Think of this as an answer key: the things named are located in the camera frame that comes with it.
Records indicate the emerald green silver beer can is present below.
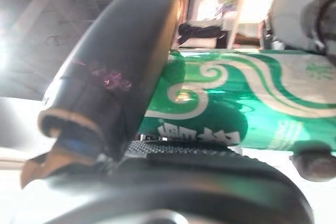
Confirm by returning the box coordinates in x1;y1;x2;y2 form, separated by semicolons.
136;48;336;156

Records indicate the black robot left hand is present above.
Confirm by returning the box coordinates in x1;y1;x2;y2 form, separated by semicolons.
20;0;315;224

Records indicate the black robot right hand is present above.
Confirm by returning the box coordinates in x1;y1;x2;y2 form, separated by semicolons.
262;0;336;183

